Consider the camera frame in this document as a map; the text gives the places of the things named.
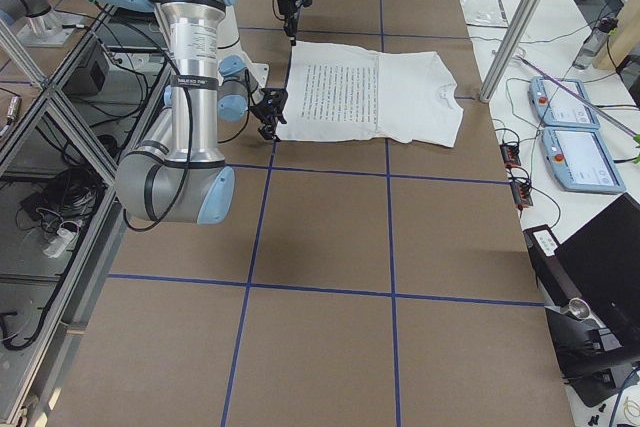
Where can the clear plastic bag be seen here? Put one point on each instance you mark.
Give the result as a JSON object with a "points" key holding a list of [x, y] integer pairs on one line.
{"points": [[484, 13]]}

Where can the metal reacher grabber tool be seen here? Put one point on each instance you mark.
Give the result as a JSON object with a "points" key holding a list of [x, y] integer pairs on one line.
{"points": [[628, 131]]}

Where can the blue-grey teach pendant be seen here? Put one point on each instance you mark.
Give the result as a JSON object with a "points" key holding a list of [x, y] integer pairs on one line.
{"points": [[580, 161], [557, 108]]}

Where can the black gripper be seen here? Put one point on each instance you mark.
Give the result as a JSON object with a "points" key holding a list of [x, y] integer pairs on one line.
{"points": [[287, 8], [263, 114]]}

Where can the white long-sleeve printed t-shirt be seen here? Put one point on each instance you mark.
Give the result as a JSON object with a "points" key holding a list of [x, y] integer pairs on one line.
{"points": [[340, 92]]}

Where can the black laptop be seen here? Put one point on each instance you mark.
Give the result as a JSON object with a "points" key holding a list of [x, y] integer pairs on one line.
{"points": [[599, 264]]}

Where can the aluminium frame post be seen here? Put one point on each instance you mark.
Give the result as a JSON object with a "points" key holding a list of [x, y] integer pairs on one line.
{"points": [[507, 48]]}

